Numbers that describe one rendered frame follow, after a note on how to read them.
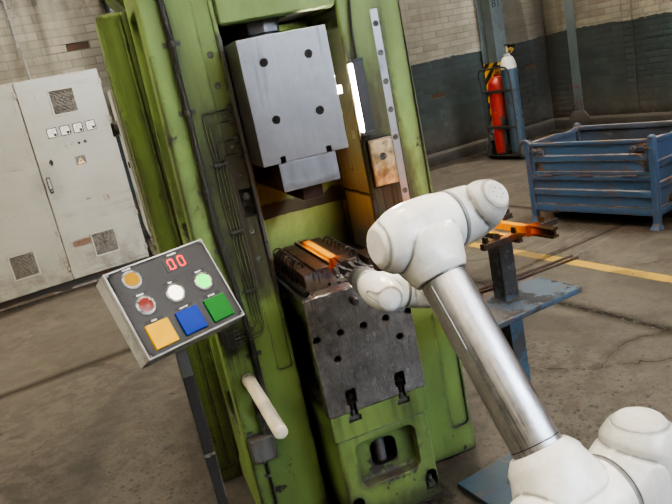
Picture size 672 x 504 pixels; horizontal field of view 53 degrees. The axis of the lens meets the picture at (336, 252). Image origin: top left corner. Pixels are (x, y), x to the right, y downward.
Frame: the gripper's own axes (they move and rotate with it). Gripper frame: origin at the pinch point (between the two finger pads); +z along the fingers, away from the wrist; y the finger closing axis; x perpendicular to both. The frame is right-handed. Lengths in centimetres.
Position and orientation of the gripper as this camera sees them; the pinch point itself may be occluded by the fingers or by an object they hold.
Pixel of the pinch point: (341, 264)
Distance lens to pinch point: 228.2
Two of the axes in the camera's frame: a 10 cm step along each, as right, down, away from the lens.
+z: -3.4, -2.2, 9.1
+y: 9.2, -2.7, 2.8
